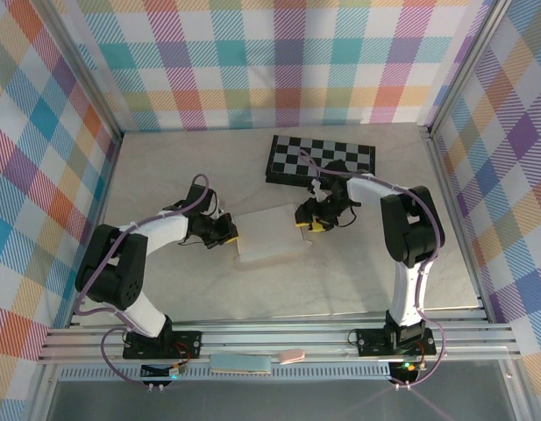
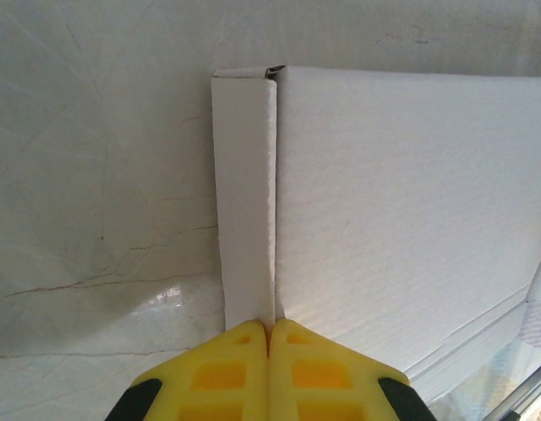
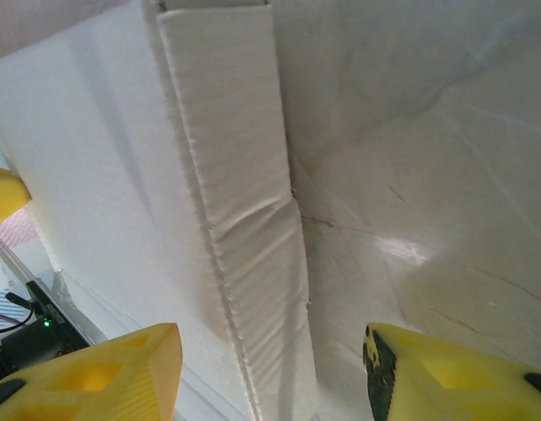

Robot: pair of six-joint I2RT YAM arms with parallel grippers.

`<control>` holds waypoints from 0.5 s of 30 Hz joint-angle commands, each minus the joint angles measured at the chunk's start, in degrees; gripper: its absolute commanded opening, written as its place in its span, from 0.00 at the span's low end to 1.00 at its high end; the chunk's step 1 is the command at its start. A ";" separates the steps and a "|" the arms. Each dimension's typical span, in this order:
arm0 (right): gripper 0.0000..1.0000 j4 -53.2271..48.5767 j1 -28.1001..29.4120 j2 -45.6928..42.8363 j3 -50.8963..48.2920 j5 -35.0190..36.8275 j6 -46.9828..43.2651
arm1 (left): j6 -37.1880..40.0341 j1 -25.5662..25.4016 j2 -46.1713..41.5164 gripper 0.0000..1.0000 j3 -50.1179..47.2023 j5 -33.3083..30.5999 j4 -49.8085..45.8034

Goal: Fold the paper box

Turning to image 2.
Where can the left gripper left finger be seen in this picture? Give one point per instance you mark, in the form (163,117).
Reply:
(217,373)

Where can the slotted aluminium base rail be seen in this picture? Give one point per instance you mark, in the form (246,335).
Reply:
(528,401)

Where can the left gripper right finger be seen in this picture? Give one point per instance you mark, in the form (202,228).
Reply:
(322,373)

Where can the white paper box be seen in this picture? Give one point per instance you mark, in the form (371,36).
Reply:
(384,197)

